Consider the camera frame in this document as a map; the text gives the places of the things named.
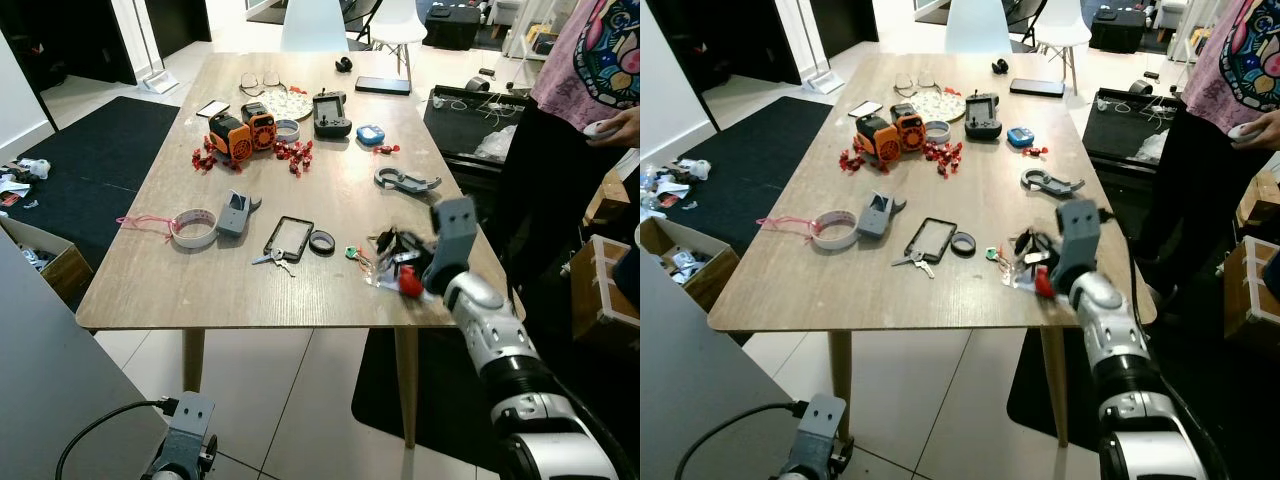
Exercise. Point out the black floor mat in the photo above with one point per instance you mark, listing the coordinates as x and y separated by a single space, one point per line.
750 150
380 390
1025 400
90 170

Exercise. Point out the white shelf with items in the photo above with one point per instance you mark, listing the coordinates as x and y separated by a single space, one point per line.
1190 30
540 35

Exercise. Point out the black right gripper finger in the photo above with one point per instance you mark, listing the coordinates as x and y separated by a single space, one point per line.
1026 241
397 258
1029 258
393 240

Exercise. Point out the person's hand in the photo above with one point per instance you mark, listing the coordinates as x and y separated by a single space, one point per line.
1264 128
620 126

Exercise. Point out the small brown box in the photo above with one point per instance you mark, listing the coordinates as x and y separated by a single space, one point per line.
1262 200
608 200

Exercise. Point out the person in patterned shirt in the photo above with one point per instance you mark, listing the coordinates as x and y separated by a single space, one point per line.
575 60
1230 60

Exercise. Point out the round patterned plate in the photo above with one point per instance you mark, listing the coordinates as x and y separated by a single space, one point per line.
293 102
940 103

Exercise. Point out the black remote controller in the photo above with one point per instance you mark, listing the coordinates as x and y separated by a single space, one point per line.
331 115
983 117

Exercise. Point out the white crumpled packaging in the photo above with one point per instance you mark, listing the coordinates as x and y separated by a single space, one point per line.
675 172
30 168

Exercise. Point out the black cabinet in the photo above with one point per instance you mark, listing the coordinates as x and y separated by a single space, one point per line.
720 40
60 40

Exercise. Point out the grey plastic dispenser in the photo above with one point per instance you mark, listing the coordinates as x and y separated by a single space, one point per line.
877 215
236 215

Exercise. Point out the small blue white gadget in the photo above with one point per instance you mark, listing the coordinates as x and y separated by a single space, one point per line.
371 134
1020 136

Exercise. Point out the black bag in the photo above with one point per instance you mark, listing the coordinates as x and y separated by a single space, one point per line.
452 25
1117 28

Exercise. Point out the red wrapped candies pile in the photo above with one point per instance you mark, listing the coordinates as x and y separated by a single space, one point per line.
205 157
293 152
852 160
942 155

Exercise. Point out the white computer mouse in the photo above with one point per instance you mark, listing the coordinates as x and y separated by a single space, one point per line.
1238 131
595 128

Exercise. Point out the white chair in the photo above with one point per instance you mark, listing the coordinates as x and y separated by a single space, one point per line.
977 25
313 25
398 18
1060 18

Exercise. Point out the small white tape roll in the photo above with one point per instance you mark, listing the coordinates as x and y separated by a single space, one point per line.
928 132
277 131

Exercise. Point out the grey cylinder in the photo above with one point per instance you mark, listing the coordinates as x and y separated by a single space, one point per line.
476 84
1141 87

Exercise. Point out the black flat smartphone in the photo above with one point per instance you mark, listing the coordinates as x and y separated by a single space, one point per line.
382 85
1036 87

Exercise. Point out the eyeglasses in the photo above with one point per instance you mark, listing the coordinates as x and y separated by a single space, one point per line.
903 84
248 84

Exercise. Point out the white smartphone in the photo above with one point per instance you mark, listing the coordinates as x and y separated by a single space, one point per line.
865 108
212 108

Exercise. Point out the black door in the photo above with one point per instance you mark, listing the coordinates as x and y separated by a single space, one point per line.
178 22
838 22

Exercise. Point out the black side table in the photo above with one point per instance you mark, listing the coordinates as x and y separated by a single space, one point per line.
455 115
1115 118

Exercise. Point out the wide white tape roll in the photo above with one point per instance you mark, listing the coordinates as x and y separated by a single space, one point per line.
830 243
190 241

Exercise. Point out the white plastic bag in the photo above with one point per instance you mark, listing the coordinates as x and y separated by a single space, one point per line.
497 145
1152 147

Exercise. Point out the keys with red tag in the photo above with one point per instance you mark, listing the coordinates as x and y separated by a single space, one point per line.
1044 284
410 285

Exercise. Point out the light wooden table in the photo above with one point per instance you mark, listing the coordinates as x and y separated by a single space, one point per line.
980 200
330 200

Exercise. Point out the green key tag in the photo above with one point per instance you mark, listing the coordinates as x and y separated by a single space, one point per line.
352 252
992 253

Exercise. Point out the orange black device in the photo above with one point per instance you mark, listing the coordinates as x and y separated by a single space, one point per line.
878 138
260 124
908 125
230 138

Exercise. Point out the silver keys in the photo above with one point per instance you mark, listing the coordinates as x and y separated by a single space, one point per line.
272 259
915 260

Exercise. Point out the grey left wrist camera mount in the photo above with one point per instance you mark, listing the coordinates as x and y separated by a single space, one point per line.
822 420
190 416

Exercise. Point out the open cardboard box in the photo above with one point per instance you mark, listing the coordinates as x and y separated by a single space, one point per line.
710 280
60 275

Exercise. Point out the wooden crate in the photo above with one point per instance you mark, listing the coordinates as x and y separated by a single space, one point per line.
1252 285
600 285

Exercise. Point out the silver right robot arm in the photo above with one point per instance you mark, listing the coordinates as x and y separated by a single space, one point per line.
490 320
1110 310

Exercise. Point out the grey plastic clamp tool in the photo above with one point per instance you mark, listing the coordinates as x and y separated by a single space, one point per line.
405 181
1050 182

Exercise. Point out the black framed smartphone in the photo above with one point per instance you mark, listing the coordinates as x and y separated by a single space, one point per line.
931 241
289 240

